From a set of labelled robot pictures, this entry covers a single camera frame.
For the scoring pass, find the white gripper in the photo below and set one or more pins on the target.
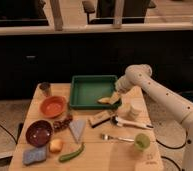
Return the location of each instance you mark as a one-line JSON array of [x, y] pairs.
[[123, 85]]

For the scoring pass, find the yellow banana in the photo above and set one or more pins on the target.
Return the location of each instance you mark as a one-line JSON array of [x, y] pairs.
[[110, 100]]

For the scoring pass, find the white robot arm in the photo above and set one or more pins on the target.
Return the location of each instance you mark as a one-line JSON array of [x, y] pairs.
[[181, 108]]

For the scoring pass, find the green plastic tray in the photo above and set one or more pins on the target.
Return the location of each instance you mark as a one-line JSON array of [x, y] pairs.
[[86, 90]]

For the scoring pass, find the white small container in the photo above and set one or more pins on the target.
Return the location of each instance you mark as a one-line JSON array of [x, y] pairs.
[[134, 110]]

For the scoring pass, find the wooden block brush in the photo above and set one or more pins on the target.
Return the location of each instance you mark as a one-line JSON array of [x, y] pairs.
[[99, 118]]

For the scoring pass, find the silver fork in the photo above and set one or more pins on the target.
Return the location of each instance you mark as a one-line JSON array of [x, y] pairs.
[[109, 137]]

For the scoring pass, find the green plastic cup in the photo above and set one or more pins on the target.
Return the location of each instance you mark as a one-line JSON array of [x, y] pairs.
[[142, 142]]

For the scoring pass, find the grey triangular wedge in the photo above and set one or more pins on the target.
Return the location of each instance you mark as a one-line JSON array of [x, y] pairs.
[[77, 127]]

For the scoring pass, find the orange bowl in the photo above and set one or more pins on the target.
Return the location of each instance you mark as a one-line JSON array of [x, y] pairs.
[[53, 106]]

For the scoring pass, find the brown grape bunch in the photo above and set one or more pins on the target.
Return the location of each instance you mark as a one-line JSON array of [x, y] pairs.
[[62, 125]]

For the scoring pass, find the small dark metal cup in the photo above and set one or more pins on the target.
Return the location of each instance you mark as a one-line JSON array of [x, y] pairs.
[[45, 87]]

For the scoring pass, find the yellow round fruit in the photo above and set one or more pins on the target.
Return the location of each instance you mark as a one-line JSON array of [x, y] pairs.
[[56, 145]]

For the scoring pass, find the green chili pepper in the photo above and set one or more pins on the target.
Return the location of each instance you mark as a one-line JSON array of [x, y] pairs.
[[70, 156]]

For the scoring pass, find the dark maroon bowl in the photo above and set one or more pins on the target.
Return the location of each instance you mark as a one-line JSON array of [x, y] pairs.
[[39, 133]]

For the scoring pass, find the blue sponge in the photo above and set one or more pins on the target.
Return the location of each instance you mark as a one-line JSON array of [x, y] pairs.
[[34, 155]]

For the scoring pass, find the white handled brush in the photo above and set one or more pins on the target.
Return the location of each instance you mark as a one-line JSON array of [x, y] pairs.
[[122, 122]]

